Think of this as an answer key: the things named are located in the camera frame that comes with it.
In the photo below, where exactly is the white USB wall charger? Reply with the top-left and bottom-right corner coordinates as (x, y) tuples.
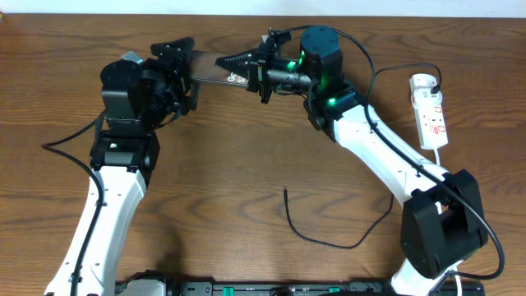
(409, 73), (440, 95)

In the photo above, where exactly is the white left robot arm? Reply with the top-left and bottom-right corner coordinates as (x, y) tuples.
(45, 37), (198, 295)

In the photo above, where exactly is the white power strip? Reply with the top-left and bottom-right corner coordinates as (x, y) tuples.
(411, 88), (448, 150)

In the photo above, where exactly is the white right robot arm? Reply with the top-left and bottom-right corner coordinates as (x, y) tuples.
(216, 25), (492, 295)

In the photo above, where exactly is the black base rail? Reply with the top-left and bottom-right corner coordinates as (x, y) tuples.
(110, 270), (486, 296)

